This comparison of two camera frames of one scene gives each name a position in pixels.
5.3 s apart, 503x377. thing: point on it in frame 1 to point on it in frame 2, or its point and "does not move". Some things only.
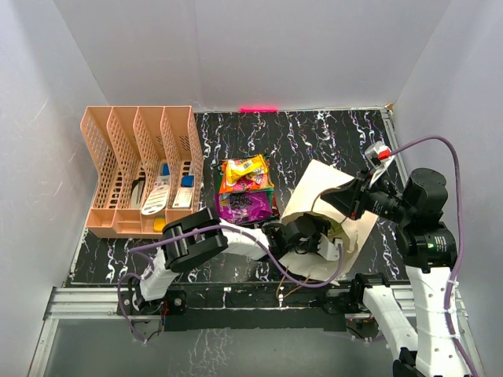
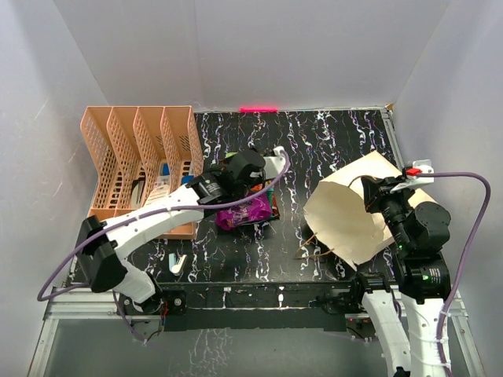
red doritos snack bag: (275, 211) does not move
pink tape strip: (258, 108) does not move
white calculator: (156, 200) does not move
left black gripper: (320, 227) to (260, 178)
